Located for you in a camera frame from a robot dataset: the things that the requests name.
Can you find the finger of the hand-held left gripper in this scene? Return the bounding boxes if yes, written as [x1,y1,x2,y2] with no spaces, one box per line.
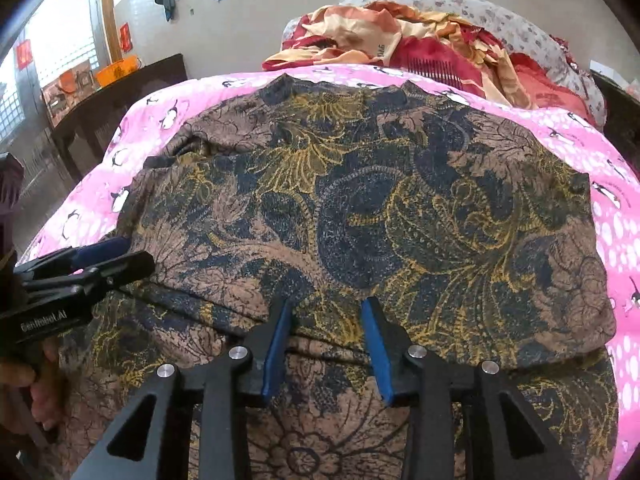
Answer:
[20,251,156,311]
[14,236,133,281]

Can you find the white small-flower pillow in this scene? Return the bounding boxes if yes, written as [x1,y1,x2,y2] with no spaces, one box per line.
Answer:
[282,0,606,126]

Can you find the orange box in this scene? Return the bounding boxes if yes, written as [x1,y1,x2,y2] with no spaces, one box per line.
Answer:
[95,57,141,87]

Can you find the pink penguin print blanket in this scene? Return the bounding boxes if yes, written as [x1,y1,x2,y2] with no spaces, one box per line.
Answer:
[15,62,640,480]

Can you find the dark wooden side table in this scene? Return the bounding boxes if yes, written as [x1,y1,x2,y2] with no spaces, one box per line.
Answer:
[50,54,188,183]

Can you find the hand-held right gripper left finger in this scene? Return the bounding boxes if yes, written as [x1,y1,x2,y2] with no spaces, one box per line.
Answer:
[70,299,293,480]

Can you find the dark carved wooden headboard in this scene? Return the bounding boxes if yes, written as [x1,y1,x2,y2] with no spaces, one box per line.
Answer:
[590,60,640,161]

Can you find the brown floral patterned garment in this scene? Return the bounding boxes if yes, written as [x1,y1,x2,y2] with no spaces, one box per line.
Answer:
[47,72,618,480]

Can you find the barred window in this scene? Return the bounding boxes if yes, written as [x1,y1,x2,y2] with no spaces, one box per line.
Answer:
[0,0,101,146]

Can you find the person's left hand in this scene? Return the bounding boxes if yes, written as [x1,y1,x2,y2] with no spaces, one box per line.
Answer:
[0,345,65,433]

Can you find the red orange floral quilt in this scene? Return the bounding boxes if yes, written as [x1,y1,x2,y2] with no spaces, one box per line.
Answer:
[261,2,538,108]

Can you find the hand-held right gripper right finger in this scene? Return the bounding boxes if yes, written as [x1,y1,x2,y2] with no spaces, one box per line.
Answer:
[361,296,586,480]

